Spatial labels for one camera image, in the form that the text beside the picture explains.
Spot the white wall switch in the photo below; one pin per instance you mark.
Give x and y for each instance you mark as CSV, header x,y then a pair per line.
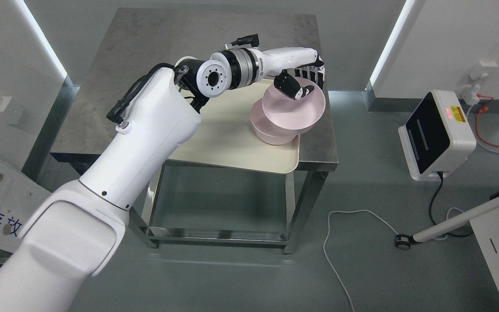
x,y
6,104

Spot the white cart leg with caster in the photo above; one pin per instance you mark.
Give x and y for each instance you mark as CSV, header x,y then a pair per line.
x,y
404,242

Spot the pink bowl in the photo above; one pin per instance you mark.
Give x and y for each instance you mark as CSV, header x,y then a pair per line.
x,y
292,114
266,130

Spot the white black box device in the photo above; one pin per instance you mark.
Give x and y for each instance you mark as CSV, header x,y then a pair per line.
x,y
437,137

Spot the white sign board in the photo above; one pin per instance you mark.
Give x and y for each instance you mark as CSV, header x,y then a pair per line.
x,y
19,198

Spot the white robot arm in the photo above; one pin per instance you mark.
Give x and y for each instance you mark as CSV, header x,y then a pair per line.
x,y
76,231

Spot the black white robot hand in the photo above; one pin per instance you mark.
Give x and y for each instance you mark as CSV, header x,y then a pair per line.
x,y
297,70

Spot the beige plastic tray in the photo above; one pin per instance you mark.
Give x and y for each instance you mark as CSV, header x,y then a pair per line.
x,y
226,137

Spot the stainless steel table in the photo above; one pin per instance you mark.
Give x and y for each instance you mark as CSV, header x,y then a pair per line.
x,y
139,38

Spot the white wall socket plug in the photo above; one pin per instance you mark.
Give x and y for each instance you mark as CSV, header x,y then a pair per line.
x,y
480,72

